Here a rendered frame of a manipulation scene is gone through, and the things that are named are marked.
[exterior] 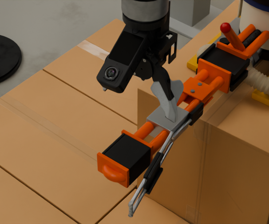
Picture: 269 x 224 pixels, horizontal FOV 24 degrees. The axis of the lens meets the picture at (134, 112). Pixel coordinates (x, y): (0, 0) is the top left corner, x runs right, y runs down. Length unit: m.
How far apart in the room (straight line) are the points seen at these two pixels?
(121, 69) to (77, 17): 2.47
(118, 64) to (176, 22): 2.39
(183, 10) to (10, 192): 1.74
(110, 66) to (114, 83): 0.03
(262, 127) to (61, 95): 0.87
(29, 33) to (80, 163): 1.53
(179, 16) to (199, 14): 0.10
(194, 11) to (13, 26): 0.94
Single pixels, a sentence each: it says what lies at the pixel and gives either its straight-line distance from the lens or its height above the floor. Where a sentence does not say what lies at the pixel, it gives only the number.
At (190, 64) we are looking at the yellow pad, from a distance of 1.65.
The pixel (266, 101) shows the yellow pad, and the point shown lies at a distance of 1.58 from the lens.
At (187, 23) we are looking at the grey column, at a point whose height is 0.02.
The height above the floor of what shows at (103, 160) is 1.09.
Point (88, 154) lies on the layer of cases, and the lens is 1.99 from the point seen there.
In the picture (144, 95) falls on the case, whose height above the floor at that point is 0.93.
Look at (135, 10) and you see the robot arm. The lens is 1.00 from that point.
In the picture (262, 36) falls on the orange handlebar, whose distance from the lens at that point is 1.56.
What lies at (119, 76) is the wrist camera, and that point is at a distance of 1.02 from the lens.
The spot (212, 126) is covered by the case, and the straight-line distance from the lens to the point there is 1.52.
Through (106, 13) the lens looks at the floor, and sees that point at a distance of 3.50.
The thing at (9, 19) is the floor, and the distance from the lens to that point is 3.51.
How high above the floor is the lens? 2.01
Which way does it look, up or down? 44 degrees down
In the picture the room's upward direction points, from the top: straight up
